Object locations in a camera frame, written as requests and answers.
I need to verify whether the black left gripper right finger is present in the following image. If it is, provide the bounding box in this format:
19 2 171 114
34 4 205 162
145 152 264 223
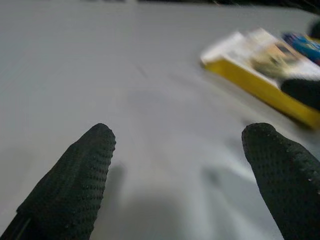
241 122 320 240

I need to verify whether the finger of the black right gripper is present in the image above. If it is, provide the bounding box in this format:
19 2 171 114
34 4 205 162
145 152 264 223
280 78 320 111

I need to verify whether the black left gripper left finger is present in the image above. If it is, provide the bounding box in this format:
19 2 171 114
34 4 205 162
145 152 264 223
0 122 117 240

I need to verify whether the yellow white snack bag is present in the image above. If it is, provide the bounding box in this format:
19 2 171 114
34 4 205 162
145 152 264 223
199 27 320 130

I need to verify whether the blue yellow snack packet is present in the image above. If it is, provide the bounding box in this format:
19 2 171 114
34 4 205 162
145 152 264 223
281 31 320 65

